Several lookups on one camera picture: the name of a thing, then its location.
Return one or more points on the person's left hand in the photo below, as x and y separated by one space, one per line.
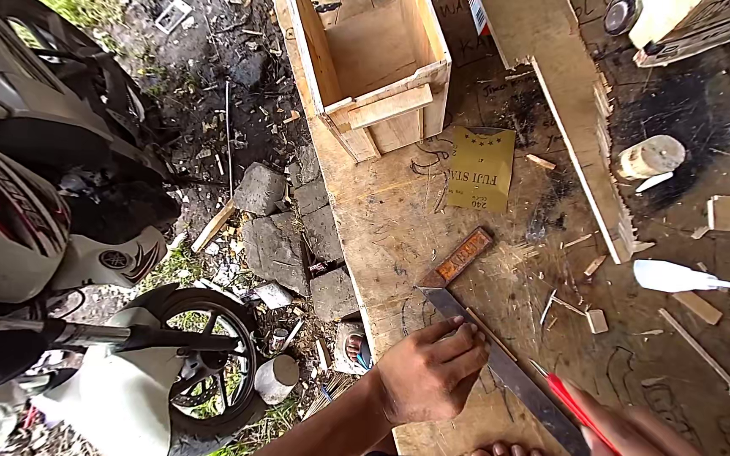
419 373

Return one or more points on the person's right hand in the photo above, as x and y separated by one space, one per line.
637 434

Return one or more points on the person's left fingers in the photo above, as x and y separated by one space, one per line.
460 354

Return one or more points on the person's right fingers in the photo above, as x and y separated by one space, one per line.
602 415

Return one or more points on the person's left forearm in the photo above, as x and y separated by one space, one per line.
339 418

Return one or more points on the thin brown wood stick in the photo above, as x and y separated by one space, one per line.
492 335

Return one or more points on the small cube wood offcut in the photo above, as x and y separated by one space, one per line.
597 322

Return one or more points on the short white stick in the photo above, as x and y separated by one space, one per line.
548 308

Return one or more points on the thin wood splinter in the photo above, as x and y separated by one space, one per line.
569 306
578 240

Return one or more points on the long thin wood strip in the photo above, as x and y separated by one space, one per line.
707 358

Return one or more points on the narrow pale wood piece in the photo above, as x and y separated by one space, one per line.
322 354

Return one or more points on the bundle of thin straws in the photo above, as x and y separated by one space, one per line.
328 397

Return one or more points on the rectangular brown wood offcut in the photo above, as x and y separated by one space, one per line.
698 308

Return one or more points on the small brown wood chip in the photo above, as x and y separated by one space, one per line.
594 265

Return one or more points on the white glue bottle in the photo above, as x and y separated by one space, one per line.
666 275

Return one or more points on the white cylindrical block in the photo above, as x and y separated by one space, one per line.
276 380

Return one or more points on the yellow sandpaper sheet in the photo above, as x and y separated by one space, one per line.
482 168

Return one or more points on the crumpled white packet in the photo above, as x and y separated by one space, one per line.
273 295

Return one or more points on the small pale wood strip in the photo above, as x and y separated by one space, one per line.
540 161

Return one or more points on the group of grey paving stones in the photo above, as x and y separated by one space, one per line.
276 250

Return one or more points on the square light wood block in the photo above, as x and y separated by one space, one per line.
725 213

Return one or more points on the open wooden box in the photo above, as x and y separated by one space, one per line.
390 114

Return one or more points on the round wooden cylinder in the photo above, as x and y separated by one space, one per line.
656 155

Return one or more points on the long wood offcut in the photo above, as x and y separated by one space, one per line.
214 225

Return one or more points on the plywood board with jagged edge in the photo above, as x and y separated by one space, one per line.
571 95

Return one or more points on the thin metal rod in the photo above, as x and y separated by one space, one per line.
228 136

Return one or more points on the white red label packet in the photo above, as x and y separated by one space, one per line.
479 17

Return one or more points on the black round cap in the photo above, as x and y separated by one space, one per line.
620 17

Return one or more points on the white motorcycle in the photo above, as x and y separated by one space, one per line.
10 240

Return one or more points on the white rectangular frame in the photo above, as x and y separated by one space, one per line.
165 21

